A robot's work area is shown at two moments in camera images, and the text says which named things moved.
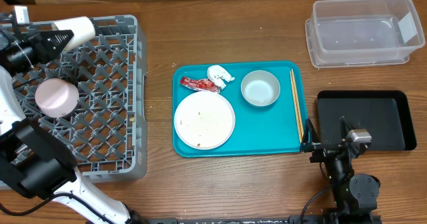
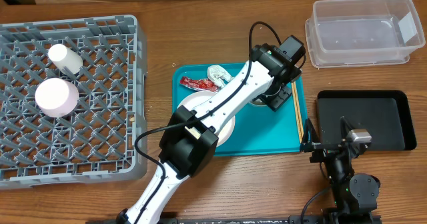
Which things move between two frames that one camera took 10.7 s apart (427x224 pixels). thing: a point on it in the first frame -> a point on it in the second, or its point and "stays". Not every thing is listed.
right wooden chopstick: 297,103 stays
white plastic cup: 83,29 -> 63,57
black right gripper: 309,144 stays
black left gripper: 37,46 -> 280,99
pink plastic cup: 56,97 stays
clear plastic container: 363,32 stays
